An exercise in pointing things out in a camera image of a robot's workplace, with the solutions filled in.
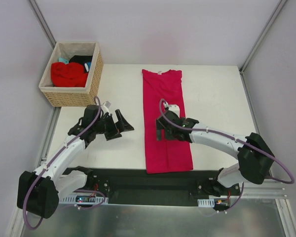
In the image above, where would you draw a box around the right white cable duct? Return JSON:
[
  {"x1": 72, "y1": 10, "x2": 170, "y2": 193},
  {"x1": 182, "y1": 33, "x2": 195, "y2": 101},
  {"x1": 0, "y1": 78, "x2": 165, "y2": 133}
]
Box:
[{"x1": 197, "y1": 198, "x2": 215, "y2": 208}]

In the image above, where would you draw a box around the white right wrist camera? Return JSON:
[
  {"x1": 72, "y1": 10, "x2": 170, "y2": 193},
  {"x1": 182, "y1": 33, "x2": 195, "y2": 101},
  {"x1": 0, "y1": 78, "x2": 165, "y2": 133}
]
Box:
[{"x1": 163, "y1": 103, "x2": 180, "y2": 116}]

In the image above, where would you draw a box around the red t shirt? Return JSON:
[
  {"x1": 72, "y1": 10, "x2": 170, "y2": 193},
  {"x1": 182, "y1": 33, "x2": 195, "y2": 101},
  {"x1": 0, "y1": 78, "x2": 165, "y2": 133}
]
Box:
[{"x1": 50, "y1": 62, "x2": 88, "y2": 87}]

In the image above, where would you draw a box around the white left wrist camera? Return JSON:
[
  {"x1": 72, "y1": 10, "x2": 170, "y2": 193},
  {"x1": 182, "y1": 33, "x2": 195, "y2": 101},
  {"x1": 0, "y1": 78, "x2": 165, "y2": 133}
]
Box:
[{"x1": 101, "y1": 101, "x2": 111, "y2": 117}]

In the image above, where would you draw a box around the magenta pink t shirt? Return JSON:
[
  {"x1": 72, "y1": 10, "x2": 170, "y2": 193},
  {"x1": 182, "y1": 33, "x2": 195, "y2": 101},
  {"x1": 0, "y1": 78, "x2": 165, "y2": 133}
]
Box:
[{"x1": 141, "y1": 69, "x2": 194, "y2": 175}]

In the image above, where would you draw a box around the white cable duct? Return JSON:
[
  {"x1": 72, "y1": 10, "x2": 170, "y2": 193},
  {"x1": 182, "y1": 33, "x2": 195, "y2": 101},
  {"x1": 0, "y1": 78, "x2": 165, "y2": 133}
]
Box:
[
  {"x1": 59, "y1": 194, "x2": 109, "y2": 205},
  {"x1": 197, "y1": 198, "x2": 215, "y2": 208}
]

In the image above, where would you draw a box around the black t shirt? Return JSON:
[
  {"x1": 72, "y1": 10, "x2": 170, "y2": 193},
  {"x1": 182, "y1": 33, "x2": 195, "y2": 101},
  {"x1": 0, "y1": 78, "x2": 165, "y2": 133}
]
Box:
[{"x1": 69, "y1": 55, "x2": 93, "y2": 73}]

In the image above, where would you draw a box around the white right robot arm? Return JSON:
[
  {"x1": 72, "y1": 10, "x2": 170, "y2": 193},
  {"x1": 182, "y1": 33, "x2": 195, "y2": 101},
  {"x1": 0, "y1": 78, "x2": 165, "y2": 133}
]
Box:
[{"x1": 156, "y1": 110, "x2": 273, "y2": 196}]

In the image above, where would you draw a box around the aluminium frame post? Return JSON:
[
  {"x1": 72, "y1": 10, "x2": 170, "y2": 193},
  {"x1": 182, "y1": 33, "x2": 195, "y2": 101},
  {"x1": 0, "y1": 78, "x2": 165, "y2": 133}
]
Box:
[
  {"x1": 28, "y1": 0, "x2": 57, "y2": 48},
  {"x1": 239, "y1": 0, "x2": 289, "y2": 75}
]

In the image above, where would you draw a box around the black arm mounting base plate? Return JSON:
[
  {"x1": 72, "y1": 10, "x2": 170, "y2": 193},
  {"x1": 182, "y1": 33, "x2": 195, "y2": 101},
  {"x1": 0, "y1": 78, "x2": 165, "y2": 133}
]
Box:
[{"x1": 65, "y1": 167, "x2": 240, "y2": 205}]

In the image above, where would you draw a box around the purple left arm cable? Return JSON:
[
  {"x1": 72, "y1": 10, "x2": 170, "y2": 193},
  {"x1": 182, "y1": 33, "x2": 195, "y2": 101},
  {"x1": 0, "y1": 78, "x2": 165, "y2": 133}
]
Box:
[{"x1": 22, "y1": 96, "x2": 107, "y2": 230}]

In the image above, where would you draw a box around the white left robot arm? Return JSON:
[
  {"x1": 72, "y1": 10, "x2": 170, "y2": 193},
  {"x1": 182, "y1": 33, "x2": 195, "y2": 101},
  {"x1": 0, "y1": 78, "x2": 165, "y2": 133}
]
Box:
[{"x1": 17, "y1": 105, "x2": 134, "y2": 219}]

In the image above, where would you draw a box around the aluminium frame rail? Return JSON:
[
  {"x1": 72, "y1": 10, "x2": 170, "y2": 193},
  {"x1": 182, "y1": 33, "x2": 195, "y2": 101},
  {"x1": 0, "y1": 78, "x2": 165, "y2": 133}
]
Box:
[{"x1": 242, "y1": 179, "x2": 288, "y2": 199}]

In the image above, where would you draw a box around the left aluminium frame post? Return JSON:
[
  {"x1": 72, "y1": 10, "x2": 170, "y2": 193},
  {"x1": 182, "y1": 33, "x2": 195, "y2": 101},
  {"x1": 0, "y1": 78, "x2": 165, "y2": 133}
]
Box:
[{"x1": 28, "y1": 0, "x2": 57, "y2": 48}]

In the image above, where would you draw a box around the right aluminium frame post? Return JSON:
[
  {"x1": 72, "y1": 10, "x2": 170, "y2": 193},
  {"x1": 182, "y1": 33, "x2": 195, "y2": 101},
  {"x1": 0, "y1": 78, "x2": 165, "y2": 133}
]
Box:
[{"x1": 239, "y1": 0, "x2": 289, "y2": 75}]

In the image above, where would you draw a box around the wicker basket with liner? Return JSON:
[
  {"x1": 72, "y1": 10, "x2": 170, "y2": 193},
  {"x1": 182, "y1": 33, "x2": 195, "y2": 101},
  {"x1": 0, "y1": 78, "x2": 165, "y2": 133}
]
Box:
[{"x1": 38, "y1": 41, "x2": 104, "y2": 107}]

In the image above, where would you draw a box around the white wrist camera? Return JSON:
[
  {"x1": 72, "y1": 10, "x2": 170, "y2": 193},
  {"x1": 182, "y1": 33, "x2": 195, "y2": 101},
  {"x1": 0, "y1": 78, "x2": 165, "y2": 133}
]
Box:
[
  {"x1": 101, "y1": 101, "x2": 111, "y2": 117},
  {"x1": 163, "y1": 103, "x2": 180, "y2": 116}
]

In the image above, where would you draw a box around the left white cable duct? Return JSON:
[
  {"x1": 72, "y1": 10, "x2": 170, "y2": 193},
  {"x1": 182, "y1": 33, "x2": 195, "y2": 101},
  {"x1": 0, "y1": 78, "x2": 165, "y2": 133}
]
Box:
[{"x1": 59, "y1": 194, "x2": 109, "y2": 205}]

